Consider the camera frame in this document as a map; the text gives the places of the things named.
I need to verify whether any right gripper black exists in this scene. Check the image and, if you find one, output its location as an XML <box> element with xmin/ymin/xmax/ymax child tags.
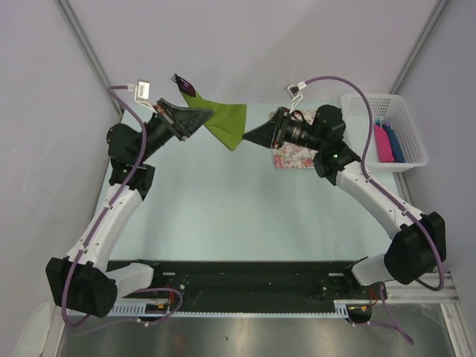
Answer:
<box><xmin>243</xmin><ymin>107</ymin><xmax>324</xmax><ymax>152</ymax></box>

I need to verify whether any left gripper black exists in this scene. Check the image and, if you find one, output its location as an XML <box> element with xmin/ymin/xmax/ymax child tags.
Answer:
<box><xmin>135</xmin><ymin>98</ymin><xmax>213</xmax><ymax>164</ymax></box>

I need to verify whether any green paper napkin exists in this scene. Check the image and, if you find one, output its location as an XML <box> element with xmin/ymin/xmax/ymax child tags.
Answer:
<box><xmin>179</xmin><ymin>89</ymin><xmax>248</xmax><ymax>151</ymax></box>

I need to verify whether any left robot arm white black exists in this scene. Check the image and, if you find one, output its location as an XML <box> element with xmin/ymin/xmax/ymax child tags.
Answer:
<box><xmin>45</xmin><ymin>99</ymin><xmax>214</xmax><ymax>318</ymax></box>

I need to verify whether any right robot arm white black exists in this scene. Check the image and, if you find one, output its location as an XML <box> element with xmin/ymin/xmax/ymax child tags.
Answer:
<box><xmin>243</xmin><ymin>105</ymin><xmax>446</xmax><ymax>298</ymax></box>

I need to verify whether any pink rolled napkin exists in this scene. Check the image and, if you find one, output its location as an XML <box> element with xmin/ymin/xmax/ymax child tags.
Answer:
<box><xmin>374</xmin><ymin>119</ymin><xmax>394</xmax><ymax>163</ymax></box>

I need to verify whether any floral tray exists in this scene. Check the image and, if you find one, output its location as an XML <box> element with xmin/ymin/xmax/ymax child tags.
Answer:
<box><xmin>271</xmin><ymin>107</ymin><xmax>317</xmax><ymax>171</ymax></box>

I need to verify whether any white plastic basket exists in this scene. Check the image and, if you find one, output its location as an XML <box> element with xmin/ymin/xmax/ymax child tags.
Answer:
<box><xmin>341</xmin><ymin>93</ymin><xmax>428</xmax><ymax>173</ymax></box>

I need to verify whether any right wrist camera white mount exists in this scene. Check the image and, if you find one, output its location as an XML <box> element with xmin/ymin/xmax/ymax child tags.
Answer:
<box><xmin>286</xmin><ymin>81</ymin><xmax>307</xmax><ymax>112</ymax></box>

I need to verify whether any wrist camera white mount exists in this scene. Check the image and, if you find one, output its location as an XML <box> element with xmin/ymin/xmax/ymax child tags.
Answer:
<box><xmin>126</xmin><ymin>80</ymin><xmax>155</xmax><ymax>112</ymax></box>
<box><xmin>286</xmin><ymin>81</ymin><xmax>307</xmax><ymax>112</ymax></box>

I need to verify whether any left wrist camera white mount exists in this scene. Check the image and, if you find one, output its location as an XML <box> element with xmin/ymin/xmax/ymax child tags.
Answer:
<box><xmin>126</xmin><ymin>80</ymin><xmax>155</xmax><ymax>112</ymax></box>

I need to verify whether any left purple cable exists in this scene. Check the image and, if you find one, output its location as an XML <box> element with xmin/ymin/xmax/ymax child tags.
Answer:
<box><xmin>61</xmin><ymin>84</ymin><xmax>184</xmax><ymax>335</ymax></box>

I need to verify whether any purple cable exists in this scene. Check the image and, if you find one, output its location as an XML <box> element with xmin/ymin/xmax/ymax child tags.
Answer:
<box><xmin>61</xmin><ymin>84</ymin><xmax>184</xmax><ymax>335</ymax></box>
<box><xmin>303</xmin><ymin>76</ymin><xmax>446</xmax><ymax>346</ymax></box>

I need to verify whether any left corner aluminium post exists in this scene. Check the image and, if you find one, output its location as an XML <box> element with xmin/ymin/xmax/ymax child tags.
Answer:
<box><xmin>54</xmin><ymin>0</ymin><xmax>123</xmax><ymax>115</ymax></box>

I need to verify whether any corner aluminium post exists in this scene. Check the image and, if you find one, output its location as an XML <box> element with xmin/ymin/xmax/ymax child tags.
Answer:
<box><xmin>389</xmin><ymin>0</ymin><xmax>453</xmax><ymax>94</ymax></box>
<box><xmin>54</xmin><ymin>0</ymin><xmax>123</xmax><ymax>115</ymax></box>

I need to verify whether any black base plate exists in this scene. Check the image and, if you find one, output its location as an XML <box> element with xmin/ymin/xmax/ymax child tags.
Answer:
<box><xmin>129</xmin><ymin>260</ymin><xmax>380</xmax><ymax>315</ymax></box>

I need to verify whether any white slotted cable duct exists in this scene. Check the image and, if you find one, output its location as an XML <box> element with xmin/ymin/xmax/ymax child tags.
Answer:
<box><xmin>111</xmin><ymin>301</ymin><xmax>350</xmax><ymax>319</ymax></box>

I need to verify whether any right corner aluminium post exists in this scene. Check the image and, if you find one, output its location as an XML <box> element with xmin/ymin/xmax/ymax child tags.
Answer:
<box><xmin>389</xmin><ymin>0</ymin><xmax>453</xmax><ymax>94</ymax></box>

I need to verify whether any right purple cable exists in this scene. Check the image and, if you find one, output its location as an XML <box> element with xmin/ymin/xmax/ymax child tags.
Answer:
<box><xmin>303</xmin><ymin>76</ymin><xmax>446</xmax><ymax>346</ymax></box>

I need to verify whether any aluminium rail frame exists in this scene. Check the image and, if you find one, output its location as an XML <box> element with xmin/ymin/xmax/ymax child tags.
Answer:
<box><xmin>42</xmin><ymin>277</ymin><xmax>475</xmax><ymax>356</ymax></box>

